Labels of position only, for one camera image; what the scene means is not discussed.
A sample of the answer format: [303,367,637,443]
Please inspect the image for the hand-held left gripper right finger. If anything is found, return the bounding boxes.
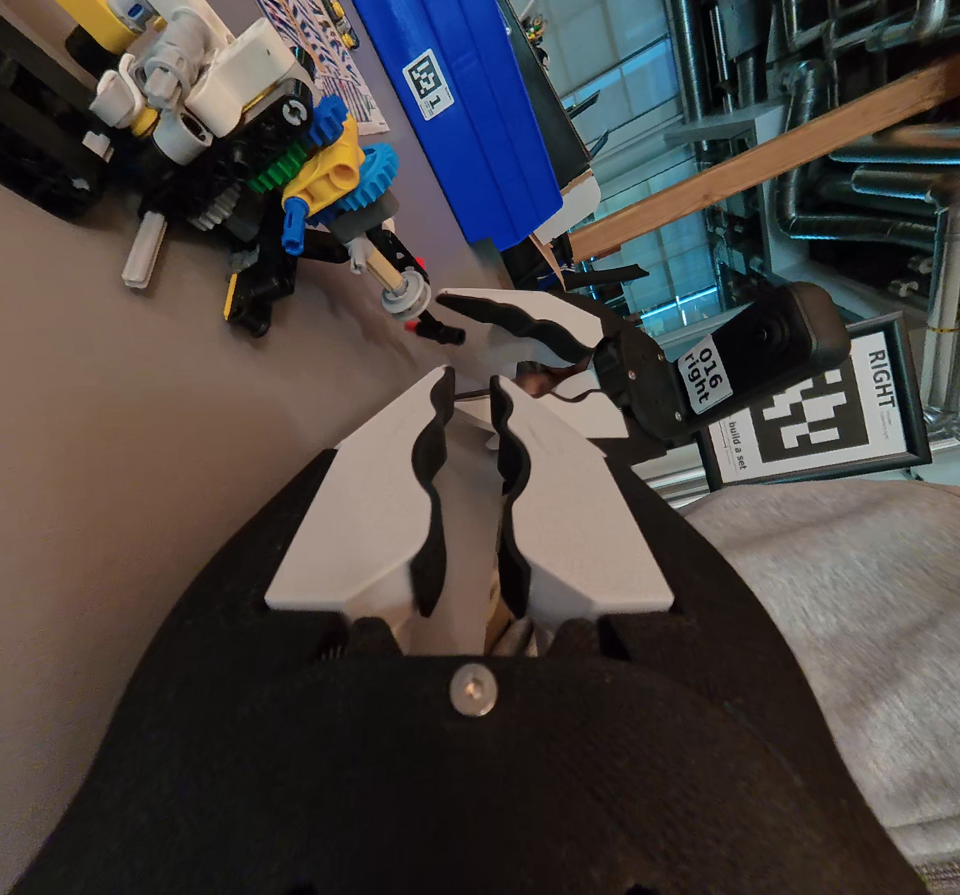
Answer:
[489,376,676,630]

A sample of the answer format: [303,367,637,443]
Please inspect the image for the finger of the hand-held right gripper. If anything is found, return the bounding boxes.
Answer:
[435,287,610,382]
[521,366,631,442]

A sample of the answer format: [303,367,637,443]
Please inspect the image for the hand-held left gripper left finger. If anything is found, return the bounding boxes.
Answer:
[264,366,459,656]

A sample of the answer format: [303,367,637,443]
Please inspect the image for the multicoloured lego gear assembly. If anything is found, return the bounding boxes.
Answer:
[0,0,468,346]

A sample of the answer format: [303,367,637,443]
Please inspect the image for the black box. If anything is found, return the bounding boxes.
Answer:
[480,0,594,170]

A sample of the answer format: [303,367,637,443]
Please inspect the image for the wooden beam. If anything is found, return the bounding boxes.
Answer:
[570,55,960,262]

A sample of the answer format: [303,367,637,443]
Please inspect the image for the blue plastic bin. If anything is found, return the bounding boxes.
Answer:
[322,0,565,251]

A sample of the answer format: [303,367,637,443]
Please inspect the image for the metal pipes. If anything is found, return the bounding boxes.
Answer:
[660,0,960,416]

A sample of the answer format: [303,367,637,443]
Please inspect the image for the zebra striped sticker sheet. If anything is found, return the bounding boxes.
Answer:
[219,0,387,136]

